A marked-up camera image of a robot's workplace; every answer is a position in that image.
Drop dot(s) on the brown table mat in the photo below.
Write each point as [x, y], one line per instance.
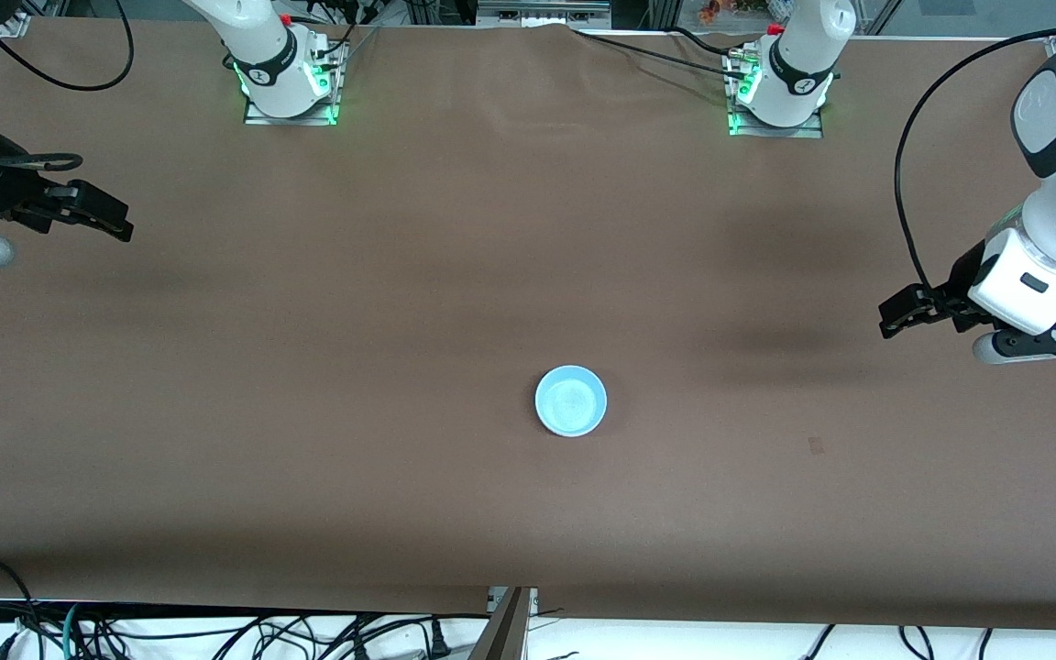
[528, 229]

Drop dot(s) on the grey device with ports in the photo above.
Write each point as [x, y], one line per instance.
[542, 14]

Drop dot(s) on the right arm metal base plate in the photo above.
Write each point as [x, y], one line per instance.
[258, 117]

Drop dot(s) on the orange colourful object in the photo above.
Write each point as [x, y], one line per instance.
[716, 9]

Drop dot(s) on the black power plug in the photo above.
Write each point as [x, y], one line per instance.
[439, 642]

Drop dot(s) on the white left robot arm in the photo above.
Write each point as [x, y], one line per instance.
[1032, 275]

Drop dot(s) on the light blue bowl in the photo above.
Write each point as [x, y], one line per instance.
[571, 401]

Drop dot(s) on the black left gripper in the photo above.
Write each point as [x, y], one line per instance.
[958, 286]

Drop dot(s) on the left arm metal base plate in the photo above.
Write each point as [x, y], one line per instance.
[808, 131]

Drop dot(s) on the metal table frame bracket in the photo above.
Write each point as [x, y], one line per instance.
[505, 632]

